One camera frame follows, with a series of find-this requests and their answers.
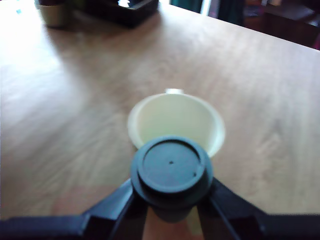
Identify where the black plant tray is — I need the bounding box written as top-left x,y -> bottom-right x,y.
83,0 -> 161,29

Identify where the dark grey coffee capsule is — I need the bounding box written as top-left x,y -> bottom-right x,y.
129,134 -> 215,224

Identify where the small beige cup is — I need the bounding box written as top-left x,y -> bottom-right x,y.
36,1 -> 74,29

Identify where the dark wooden furniture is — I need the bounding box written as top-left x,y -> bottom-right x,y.
217,0 -> 320,52

